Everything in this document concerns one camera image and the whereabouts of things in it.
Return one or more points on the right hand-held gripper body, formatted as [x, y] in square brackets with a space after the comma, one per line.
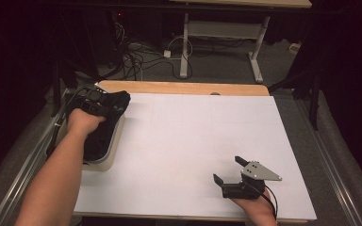
[248, 185]

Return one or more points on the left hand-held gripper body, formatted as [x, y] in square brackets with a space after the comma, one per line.
[95, 103]

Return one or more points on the black knit vest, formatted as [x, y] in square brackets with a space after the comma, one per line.
[103, 141]

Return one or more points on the beige plastic basket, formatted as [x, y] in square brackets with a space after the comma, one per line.
[113, 157]

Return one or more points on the person's left hand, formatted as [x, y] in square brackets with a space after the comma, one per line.
[85, 122]

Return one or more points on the person's right hand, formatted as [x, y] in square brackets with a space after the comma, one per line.
[257, 207]

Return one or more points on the black metal stand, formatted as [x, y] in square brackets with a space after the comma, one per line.
[314, 103]
[56, 94]

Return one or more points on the light wooden table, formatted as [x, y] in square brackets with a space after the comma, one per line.
[169, 87]

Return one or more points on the white power adapter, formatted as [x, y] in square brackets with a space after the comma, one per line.
[167, 53]

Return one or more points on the small white box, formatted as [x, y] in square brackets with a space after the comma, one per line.
[294, 47]

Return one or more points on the metal floor rail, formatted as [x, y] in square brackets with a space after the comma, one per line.
[19, 185]
[333, 179]

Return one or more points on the white metal desk frame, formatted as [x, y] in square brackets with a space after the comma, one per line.
[223, 29]

